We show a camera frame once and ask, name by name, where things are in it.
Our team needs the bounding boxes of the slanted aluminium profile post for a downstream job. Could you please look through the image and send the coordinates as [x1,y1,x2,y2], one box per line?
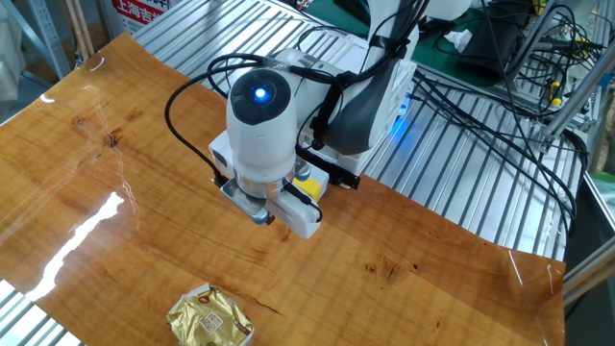
[536,47,615,151]

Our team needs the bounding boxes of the grey perforated steel post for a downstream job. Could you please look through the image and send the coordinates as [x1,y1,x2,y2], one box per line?
[0,0,73,81]

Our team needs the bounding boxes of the red white printed sign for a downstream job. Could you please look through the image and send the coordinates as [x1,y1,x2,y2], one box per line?
[111,0,172,34]

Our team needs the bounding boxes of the crumpled white tissue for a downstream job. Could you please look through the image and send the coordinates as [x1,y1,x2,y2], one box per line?
[442,28,475,53]

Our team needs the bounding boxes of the green desk mat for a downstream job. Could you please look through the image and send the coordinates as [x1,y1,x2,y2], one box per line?
[305,0,487,74]

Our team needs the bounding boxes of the wooden sticks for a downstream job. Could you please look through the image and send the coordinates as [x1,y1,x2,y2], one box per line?
[61,0,96,62]

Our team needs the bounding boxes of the wood pattern table mat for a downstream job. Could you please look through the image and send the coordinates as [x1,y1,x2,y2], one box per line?
[0,32,567,346]

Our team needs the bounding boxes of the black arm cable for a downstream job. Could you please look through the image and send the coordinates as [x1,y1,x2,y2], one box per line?
[164,0,429,188]

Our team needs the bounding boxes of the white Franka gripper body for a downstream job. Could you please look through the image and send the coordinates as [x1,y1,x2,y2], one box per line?
[208,130,331,240]

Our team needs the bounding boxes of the aluminium profile beam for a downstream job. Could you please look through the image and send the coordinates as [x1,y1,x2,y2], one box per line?
[560,235,615,309]

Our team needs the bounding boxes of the black electronics box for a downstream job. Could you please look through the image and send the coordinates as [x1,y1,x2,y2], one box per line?
[455,7,526,81]

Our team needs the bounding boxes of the gold foil snack packet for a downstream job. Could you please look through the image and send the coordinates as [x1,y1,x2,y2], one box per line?
[166,283,256,346]

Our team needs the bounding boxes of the black cable bundle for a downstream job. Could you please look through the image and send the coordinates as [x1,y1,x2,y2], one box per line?
[410,69,591,235]

